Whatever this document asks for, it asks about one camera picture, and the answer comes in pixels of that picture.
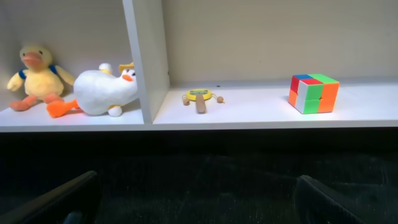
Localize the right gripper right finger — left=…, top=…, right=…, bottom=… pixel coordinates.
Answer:
left=294, top=174, right=369, bottom=224

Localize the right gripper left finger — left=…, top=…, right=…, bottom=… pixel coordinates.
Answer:
left=0, top=170, right=102, bottom=224

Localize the many-coloured puzzle cube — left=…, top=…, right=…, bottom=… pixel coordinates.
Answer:
left=287, top=73, right=341, bottom=115

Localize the yellow rattle drum toy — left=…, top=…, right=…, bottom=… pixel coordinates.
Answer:
left=182, top=88, right=226, bottom=115

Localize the white plush duck yellow hat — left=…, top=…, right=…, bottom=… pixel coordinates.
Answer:
left=46, top=62, right=139, bottom=119

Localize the white shelf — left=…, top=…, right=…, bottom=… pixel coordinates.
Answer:
left=0, top=0, right=398, bottom=133

